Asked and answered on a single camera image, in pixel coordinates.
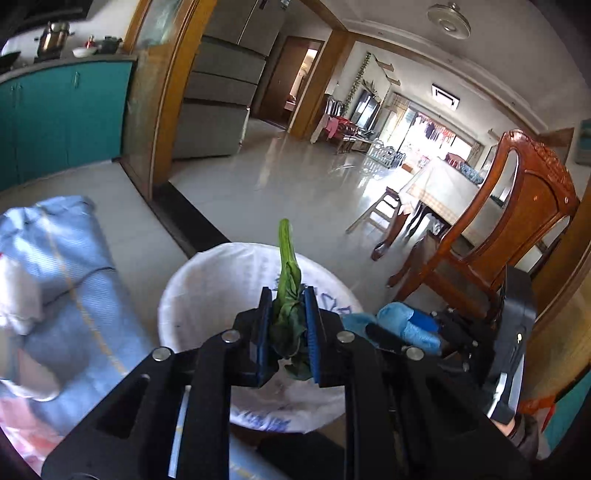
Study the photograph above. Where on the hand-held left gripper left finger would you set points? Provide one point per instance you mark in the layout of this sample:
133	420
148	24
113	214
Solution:
264	339

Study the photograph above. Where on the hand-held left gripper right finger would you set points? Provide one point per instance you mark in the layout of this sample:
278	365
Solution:
310	341

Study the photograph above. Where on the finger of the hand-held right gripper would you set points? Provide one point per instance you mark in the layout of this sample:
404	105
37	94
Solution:
383	338
425	321

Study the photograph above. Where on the light blue cloth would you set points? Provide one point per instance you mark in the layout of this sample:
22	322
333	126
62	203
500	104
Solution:
397	318

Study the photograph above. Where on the green vegetable leaf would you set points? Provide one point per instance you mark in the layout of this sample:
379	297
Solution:
288	277

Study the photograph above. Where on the trash bin with white liner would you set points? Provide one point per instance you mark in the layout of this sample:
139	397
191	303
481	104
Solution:
217	286

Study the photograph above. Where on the person's right forearm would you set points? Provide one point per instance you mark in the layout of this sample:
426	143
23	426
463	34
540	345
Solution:
524	436

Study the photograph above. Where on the orange plastic bag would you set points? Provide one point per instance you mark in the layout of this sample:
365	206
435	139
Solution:
538	410

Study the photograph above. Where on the wooden stool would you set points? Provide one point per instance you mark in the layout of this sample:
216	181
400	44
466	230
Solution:
376	210

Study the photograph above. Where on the carved wooden chair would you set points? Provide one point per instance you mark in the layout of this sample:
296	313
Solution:
535	198

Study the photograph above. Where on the dining table with tablecloth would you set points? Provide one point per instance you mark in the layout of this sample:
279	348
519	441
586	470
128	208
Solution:
443	184

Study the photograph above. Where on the light blue tablecloth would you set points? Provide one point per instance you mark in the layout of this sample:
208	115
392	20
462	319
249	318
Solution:
83	295

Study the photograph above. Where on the pink hanging cloth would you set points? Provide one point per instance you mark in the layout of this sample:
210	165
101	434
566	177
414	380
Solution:
330	127

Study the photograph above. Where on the black television cabinet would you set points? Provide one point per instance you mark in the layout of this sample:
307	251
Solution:
367	110

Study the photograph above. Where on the ceiling air vent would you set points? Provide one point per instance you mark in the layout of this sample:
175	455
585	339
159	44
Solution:
447	96

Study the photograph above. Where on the green hanging garland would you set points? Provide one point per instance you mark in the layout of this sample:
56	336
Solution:
358	81

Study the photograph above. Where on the grey refrigerator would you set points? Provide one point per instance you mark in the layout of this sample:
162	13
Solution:
221	92

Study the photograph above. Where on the white crumpled plastic bag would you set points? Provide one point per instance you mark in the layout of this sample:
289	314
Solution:
16	295

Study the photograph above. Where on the wooden room door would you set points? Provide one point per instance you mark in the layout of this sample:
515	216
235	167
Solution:
277	83

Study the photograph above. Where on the teal kitchen cabinet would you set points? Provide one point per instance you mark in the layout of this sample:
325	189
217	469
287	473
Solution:
69	115

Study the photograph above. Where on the round ceiling lamp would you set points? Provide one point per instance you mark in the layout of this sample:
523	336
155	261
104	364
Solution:
449	21

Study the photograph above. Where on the dark small pot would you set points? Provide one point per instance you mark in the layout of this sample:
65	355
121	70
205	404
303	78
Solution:
111	45

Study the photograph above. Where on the white bowl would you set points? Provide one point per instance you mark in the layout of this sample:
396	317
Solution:
85	51

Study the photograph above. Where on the steel cooking pot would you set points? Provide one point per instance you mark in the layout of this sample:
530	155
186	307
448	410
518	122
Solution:
53	39

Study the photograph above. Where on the framed wall picture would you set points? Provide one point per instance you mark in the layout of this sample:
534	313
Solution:
585	141

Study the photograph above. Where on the wooden doorway frame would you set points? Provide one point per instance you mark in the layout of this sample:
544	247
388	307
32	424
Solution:
318	92

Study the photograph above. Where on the wooden sliding door frame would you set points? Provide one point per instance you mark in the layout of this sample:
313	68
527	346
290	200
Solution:
159	92

